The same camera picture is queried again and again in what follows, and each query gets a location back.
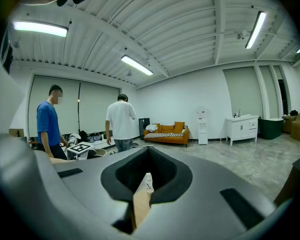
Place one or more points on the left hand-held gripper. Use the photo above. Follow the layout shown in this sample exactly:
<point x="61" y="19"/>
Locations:
<point x="80" y="147"/>

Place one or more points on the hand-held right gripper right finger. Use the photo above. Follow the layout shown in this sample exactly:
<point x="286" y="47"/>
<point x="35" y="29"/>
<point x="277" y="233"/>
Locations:
<point x="202" y="204"/>

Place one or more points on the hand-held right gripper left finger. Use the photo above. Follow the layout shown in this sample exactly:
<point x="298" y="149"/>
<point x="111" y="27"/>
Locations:
<point x="97" y="184"/>

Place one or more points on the person's left forearm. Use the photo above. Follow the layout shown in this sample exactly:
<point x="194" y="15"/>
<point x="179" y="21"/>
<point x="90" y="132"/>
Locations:
<point x="58" y="160"/>

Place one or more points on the wooden coffee table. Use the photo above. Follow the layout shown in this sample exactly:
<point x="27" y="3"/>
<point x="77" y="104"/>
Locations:
<point x="141" y="209"/>

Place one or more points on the pile of bags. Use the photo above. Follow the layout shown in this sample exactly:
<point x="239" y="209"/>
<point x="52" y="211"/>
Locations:
<point x="90" y="136"/>

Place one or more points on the white window blind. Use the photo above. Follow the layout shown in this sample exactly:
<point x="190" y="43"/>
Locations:
<point x="65" y="106"/>
<point x="98" y="107"/>
<point x="242" y="91"/>

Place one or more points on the white label water bottle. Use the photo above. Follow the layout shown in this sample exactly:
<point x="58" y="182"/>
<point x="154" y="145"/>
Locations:
<point x="149" y="184"/>

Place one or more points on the small cardboard box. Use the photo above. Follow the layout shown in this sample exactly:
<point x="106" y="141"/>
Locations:
<point x="16" y="132"/>
<point x="287" y="124"/>

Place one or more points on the black box appliance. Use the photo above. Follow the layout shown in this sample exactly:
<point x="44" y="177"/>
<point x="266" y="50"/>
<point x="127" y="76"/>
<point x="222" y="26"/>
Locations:
<point x="143" y="127"/>

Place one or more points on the orange sofa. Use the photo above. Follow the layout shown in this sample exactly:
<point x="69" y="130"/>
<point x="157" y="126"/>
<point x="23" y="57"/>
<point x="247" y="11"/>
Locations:
<point x="167" y="140"/>

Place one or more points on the white pillow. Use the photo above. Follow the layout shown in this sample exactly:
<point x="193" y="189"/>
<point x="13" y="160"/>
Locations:
<point x="151" y="127"/>

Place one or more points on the white water dispenser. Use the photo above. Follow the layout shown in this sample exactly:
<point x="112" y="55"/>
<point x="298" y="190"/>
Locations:
<point x="202" y="129"/>

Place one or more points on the striped blanket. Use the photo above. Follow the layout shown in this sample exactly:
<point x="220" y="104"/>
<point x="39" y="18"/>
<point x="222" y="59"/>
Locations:
<point x="165" y="134"/>

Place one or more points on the white sink cabinet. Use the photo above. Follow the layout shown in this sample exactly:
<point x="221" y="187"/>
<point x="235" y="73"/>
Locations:
<point x="241" y="130"/>

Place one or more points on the dark wooden cabinet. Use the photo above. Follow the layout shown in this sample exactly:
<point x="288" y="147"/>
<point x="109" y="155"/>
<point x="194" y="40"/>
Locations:
<point x="292" y="179"/>

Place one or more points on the dark green tub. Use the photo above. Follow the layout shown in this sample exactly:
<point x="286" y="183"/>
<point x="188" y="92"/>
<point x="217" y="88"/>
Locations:
<point x="270" y="130"/>

